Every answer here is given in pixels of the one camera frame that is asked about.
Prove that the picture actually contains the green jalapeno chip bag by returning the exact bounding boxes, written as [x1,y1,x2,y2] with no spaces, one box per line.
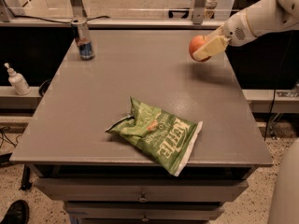
[107,97,203,176]

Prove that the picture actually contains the grey drawer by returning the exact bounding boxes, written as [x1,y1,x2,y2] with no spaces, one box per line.
[35,178,249,203]
[64,203,224,222]

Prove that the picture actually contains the lower grey drawer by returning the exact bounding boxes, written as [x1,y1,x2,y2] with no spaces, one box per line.
[64,203,224,222]

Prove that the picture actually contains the black shoe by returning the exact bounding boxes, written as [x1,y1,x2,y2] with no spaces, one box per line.
[0,200,29,224]

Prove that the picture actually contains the red apple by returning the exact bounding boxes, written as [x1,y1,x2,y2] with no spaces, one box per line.
[189,35,206,60]

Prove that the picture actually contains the metal frame post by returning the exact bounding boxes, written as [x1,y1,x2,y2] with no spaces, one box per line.
[70,0,87,18]
[192,0,206,24]

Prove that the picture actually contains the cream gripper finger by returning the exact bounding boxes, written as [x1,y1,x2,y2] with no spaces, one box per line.
[193,35,229,62]
[206,26,225,42]

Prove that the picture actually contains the black cables on floor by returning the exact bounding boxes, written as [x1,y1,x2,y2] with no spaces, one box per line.
[0,126,22,149]

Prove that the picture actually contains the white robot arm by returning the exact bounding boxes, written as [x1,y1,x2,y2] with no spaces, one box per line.
[189,0,299,62]

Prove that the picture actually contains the upper grey drawer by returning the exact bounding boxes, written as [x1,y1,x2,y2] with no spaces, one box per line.
[35,178,249,203]

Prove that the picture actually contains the white pump bottle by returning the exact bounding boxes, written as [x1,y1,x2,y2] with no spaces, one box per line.
[5,63,31,96]

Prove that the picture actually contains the metal frame post left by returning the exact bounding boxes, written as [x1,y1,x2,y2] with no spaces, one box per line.
[70,0,87,18]

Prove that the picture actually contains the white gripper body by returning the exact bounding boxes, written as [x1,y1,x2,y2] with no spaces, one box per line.
[222,9,256,47]

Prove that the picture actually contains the blue silver drink can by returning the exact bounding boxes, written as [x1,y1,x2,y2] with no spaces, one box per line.
[71,17,95,61]

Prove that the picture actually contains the metal frame post right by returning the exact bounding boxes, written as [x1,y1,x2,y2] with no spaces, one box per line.
[192,0,206,24]

